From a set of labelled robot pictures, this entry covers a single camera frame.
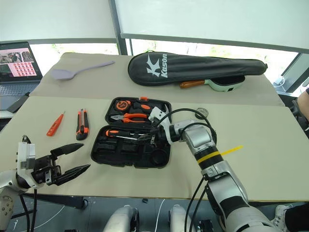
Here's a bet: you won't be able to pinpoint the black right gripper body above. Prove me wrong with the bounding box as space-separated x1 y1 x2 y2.
150 128 170 149

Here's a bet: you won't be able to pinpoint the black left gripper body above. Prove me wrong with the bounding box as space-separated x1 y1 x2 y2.
30 154 61 187

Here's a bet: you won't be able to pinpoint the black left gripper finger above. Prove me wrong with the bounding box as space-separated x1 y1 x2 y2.
56 164 91 186
50 143 85 157

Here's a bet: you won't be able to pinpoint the orange tester screwdriver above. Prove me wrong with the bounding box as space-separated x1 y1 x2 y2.
46 111 66 137

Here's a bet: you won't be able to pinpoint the black orange utility knife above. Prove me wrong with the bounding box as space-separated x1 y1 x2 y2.
76 108 89 141

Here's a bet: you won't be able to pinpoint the black plastic tool case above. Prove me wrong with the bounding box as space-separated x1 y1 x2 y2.
90 96 172 169

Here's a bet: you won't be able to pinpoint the orange black handled screwdriver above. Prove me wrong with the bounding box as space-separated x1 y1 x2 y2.
104 129 143 141

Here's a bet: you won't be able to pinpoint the orange black tape measure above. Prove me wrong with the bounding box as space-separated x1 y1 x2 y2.
115 99 132 112

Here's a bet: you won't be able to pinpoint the silver rounded robot leg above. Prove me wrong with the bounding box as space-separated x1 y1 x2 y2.
103 205 140 232
168 204 194 232

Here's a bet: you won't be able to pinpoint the purple silicone spatula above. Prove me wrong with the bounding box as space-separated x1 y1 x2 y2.
51 60 116 81

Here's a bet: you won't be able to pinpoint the black Kason racket bag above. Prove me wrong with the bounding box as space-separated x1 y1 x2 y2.
127 51 268 87

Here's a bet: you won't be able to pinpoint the open laptop computer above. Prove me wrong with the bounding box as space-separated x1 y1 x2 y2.
0 41 43 112

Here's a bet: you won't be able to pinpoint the white roller blind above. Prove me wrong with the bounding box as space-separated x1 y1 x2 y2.
0 0 119 42
114 0 309 52

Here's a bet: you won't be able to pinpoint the small white device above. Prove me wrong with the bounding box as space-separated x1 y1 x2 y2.
274 76 287 88

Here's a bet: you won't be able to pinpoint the black office chair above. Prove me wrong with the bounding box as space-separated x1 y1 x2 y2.
289 98 309 139

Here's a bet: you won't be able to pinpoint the person's dark trousered leg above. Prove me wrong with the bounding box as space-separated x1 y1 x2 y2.
271 204 309 232

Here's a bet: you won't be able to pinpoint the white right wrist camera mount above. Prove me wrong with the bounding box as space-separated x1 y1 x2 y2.
148 106 175 145

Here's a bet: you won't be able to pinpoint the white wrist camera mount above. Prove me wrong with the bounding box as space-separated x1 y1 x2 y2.
148 106 175 145
15 141 41 190

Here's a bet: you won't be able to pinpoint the orange handled pliers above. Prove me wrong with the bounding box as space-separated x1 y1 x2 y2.
110 112 148 124

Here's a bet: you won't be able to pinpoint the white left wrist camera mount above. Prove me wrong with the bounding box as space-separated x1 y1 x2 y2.
15 141 41 190

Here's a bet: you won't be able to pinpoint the black orange handled tool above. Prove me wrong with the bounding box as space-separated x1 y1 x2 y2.
131 101 153 114

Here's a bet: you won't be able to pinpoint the black table frame bar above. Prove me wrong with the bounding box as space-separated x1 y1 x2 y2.
23 192 89 210

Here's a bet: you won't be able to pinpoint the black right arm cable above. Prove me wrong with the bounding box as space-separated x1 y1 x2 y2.
184 177 211 232
151 108 217 145

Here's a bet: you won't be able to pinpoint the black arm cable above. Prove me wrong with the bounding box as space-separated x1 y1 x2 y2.
184 177 211 232
151 108 217 145
19 188 39 232

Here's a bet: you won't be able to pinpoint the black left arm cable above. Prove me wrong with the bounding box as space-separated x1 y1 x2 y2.
19 188 39 232

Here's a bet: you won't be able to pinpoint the thin white floor cable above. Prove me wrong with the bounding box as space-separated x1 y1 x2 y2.
155 198 166 232

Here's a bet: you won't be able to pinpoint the yellow cable tie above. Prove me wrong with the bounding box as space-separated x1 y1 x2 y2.
197 145 244 163

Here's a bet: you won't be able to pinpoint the mint green wooden-handled pan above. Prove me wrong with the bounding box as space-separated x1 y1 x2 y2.
179 76 246 93

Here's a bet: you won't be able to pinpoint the dark window frame post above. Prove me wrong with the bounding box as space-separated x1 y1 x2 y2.
108 0 133 56

